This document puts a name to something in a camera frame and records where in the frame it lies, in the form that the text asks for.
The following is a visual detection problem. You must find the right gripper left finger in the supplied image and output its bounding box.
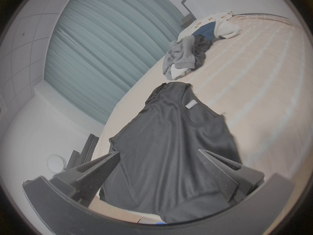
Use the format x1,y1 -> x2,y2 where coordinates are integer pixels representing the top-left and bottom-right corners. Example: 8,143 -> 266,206
50,152 -> 121,207

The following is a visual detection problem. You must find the black shiny garment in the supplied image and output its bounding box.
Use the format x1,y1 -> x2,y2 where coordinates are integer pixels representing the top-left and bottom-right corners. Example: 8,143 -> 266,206
193,35 -> 213,71

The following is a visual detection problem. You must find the round white mirror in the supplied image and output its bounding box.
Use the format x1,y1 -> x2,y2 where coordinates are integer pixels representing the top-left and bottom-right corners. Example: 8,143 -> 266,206
47,154 -> 65,173

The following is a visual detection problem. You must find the grey garment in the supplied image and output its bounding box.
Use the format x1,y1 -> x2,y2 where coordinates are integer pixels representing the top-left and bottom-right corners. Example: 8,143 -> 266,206
163,36 -> 196,80

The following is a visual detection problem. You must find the grey bedside table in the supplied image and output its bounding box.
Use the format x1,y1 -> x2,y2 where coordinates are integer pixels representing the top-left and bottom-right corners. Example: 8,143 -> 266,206
181,14 -> 196,28

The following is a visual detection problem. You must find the white printed pillow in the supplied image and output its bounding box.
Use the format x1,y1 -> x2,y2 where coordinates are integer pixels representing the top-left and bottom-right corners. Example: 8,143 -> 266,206
177,11 -> 233,42

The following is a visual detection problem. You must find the black T-shirt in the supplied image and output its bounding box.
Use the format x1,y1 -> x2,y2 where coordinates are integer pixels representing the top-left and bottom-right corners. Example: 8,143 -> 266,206
99,82 -> 242,225

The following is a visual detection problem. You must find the bed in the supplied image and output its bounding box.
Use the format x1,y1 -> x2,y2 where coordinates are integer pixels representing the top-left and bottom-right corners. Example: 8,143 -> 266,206
97,0 -> 313,213

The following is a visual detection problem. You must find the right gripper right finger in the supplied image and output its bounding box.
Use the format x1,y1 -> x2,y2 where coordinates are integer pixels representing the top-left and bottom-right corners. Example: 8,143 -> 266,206
197,149 -> 265,206

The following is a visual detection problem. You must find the large white garment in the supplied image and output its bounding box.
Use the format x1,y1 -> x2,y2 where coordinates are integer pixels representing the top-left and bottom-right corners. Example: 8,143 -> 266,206
213,19 -> 242,40

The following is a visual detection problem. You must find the dark blue garment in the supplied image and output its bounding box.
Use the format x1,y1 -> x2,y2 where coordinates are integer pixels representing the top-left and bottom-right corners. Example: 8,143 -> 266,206
191,23 -> 217,40

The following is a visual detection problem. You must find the blue-green curtain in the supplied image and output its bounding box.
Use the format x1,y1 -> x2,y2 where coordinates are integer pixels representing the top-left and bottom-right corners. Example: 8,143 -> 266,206
43,0 -> 187,125

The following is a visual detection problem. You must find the small white garment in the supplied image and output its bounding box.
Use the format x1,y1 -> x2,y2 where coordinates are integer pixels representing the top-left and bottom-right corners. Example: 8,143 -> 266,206
170,65 -> 190,80

